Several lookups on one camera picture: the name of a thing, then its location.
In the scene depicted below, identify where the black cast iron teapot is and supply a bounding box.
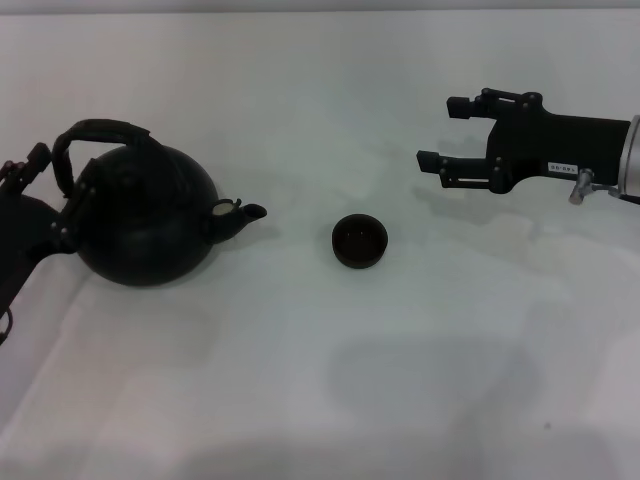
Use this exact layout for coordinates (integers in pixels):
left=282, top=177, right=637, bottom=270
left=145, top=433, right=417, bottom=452
left=49, top=118, right=269, bottom=288

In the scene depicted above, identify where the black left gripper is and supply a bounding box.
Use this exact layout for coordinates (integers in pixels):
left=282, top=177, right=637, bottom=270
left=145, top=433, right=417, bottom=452
left=0, top=141, right=102, bottom=322

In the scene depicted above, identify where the grey right gripper cable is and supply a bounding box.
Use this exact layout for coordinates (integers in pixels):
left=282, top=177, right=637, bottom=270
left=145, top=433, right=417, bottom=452
left=568, top=167, right=640, bottom=207

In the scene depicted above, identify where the dark brown teacup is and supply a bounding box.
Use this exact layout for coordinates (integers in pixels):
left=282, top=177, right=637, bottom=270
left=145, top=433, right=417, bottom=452
left=331, top=213, right=391, bottom=271

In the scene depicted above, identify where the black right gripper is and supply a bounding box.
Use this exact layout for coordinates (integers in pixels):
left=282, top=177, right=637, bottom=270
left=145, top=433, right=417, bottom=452
left=415, top=87, right=633, bottom=195

